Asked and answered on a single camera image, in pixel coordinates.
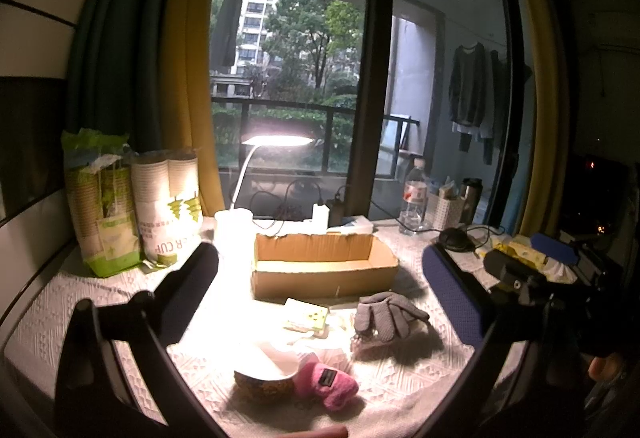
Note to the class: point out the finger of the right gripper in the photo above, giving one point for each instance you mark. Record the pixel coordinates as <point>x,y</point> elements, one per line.
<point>555,249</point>
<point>507,269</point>

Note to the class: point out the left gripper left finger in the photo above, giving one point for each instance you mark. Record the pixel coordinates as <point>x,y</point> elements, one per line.
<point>92,395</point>

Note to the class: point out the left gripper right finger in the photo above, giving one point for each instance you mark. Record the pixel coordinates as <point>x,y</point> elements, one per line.
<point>490,328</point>

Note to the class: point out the grey knit gloves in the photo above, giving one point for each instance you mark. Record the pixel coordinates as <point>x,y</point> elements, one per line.
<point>387,316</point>

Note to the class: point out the pink plush toy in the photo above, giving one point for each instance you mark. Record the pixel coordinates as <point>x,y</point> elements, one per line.
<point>332,386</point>

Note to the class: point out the white yellow patterned cloth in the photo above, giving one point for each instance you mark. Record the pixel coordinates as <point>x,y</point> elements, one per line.
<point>305,317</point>

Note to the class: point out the operator hand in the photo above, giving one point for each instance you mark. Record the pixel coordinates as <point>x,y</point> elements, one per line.
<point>333,431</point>

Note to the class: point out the yellow plastic bag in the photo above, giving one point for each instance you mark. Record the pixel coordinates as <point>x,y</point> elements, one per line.
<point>525,254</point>

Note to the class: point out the black round puck device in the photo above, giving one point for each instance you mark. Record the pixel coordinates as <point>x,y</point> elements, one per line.
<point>456,240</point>

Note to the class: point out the white perforated basket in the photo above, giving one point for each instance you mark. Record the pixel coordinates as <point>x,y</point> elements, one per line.
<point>443,210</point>

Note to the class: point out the steel thermos flask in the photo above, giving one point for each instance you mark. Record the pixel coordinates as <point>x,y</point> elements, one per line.
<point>472,189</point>

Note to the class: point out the white embossed tablecloth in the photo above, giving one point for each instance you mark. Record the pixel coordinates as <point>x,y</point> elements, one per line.
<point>399,386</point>

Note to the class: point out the clear water bottle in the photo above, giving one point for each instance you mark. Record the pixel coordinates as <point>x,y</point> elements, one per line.
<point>414,199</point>

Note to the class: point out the hanging dark sweater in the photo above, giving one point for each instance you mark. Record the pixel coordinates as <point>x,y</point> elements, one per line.
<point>472,92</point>

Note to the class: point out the black power adapter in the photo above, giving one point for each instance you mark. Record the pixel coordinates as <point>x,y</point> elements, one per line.
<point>336,212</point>

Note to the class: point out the open cardboard box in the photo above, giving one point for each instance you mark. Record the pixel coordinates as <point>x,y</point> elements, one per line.
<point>322,266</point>

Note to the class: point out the white phone charger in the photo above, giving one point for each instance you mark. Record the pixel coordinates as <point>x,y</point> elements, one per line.
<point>320,218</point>

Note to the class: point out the white desk lamp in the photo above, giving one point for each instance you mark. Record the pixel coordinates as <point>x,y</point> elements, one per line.
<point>235,227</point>

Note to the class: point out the green paper cup pack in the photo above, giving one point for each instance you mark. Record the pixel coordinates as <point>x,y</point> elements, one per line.
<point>99,193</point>

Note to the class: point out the white paper cup pack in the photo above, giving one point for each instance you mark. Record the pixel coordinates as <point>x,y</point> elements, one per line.
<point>167,203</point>

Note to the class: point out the black balcony railing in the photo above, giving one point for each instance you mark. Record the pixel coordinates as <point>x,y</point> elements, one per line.
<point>330,127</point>

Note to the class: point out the yellow curtain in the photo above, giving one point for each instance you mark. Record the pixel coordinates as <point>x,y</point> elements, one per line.
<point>186,118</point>

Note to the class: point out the dark window frame post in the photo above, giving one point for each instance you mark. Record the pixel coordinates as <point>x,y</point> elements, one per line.
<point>375,59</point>

